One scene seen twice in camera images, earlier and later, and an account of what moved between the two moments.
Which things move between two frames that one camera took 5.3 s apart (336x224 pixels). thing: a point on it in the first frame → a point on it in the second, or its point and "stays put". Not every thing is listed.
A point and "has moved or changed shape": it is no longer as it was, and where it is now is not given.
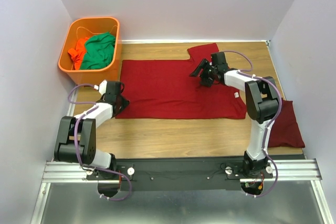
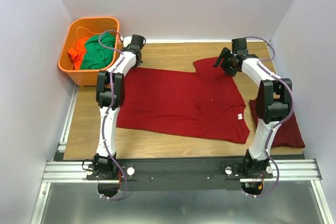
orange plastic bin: x=80 y=29 stays put
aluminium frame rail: x=62 y=172 stays put
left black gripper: x=125 y=103 → x=137 y=64
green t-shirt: x=99 y=51 stays put
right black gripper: x=203 y=63 → x=228 y=71
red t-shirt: x=165 y=89 has moved or changed shape
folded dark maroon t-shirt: x=286 y=131 stays put
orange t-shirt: x=77 y=54 stays put
